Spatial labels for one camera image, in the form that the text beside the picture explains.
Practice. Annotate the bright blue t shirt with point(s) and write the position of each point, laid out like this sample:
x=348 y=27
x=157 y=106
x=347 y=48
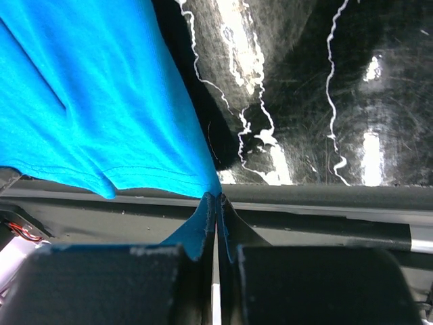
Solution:
x=91 y=98

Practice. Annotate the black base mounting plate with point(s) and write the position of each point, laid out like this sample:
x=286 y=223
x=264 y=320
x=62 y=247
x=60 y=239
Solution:
x=398 y=218

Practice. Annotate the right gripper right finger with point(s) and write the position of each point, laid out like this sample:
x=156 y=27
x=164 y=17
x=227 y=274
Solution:
x=266 y=284

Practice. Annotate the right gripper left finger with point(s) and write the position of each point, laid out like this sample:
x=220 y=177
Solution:
x=166 y=283

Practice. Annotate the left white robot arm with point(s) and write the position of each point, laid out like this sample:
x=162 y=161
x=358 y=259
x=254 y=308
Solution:
x=21 y=235

